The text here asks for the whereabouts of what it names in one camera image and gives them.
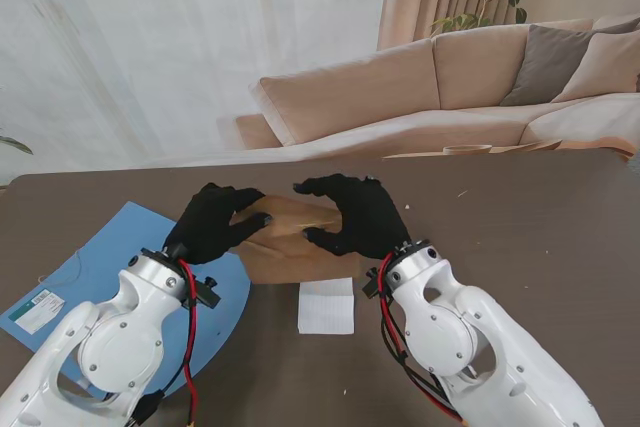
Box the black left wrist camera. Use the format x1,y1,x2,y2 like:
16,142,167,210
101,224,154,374
192,275,221,308

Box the blue file folder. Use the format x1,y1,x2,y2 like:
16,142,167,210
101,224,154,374
0,200,252,396

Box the small green plant leaves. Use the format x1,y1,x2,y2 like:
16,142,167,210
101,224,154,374
0,135,34,156

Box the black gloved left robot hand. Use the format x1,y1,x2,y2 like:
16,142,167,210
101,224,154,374
164,182,274,266

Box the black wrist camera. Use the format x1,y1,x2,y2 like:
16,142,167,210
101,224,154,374
192,275,221,308
362,269,386,301

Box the red left arm cable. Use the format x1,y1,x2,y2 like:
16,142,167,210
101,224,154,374
178,256,200,427

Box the beige cushion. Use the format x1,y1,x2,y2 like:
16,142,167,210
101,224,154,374
552,31,640,104

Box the grey cushion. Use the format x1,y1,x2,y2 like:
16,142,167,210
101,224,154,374
499,24,599,107

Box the wooden coffee table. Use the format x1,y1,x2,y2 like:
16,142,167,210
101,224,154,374
382,138,637,162

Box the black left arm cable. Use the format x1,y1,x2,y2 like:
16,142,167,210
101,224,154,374
130,386,169,422

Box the round wooden tray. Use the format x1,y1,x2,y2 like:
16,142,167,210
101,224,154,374
442,144,494,156

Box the white sheer curtain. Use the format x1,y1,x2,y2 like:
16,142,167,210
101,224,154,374
0,0,394,173

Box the brown paper envelope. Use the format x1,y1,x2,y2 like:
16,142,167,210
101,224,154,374
232,192,361,286

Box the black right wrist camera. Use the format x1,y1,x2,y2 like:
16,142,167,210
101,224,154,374
362,269,386,301

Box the beige sofa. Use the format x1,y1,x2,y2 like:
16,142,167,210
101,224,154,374
234,14,640,151

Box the white lined letter paper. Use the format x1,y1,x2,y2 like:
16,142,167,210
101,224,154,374
297,277,355,335

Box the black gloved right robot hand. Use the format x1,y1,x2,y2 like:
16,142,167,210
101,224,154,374
292,173,412,259

